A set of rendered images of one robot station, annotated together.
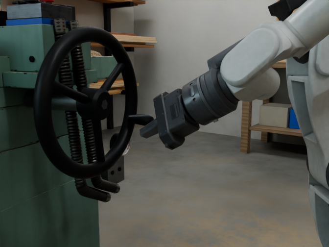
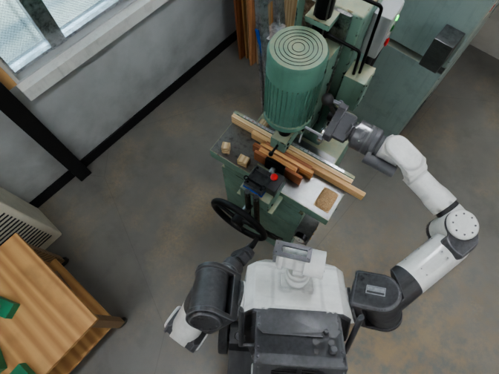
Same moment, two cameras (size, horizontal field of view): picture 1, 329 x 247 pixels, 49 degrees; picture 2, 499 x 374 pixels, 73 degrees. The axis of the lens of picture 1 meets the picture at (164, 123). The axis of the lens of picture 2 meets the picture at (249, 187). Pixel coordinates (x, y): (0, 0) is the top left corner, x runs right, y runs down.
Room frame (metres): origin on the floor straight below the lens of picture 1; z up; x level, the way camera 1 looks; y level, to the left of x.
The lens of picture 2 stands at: (0.80, -0.30, 2.22)
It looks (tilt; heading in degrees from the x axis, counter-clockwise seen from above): 67 degrees down; 97
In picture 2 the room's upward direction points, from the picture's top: 1 degrees counter-clockwise
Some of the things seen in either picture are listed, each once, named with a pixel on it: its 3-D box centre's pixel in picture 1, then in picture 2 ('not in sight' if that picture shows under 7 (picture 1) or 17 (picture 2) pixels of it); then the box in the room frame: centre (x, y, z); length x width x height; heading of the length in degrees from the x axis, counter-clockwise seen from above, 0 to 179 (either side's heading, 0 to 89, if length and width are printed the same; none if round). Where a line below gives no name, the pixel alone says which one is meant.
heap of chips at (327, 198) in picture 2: (83, 53); (326, 199); (1.06, 0.23, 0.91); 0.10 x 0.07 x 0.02; 62
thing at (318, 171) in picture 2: not in sight; (305, 164); (0.96, 0.38, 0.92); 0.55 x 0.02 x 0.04; 152
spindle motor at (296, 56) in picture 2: not in sight; (292, 84); (0.86, 0.44, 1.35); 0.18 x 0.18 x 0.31
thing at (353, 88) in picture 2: not in sight; (354, 86); (1.09, 0.55, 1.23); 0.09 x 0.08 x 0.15; 62
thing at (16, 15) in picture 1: (45, 13); (263, 181); (0.79, 0.25, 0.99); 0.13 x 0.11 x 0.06; 152
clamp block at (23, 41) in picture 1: (45, 49); (262, 187); (0.79, 0.25, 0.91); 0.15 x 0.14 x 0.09; 152
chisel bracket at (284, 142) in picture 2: not in sight; (286, 133); (0.87, 0.45, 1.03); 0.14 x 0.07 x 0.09; 62
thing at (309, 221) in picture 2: (100, 167); (306, 229); (1.02, 0.19, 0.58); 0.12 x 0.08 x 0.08; 62
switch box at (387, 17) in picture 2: not in sight; (381, 27); (1.13, 0.65, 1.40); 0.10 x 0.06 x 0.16; 62
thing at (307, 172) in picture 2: not in sight; (286, 160); (0.88, 0.38, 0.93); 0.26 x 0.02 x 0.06; 152
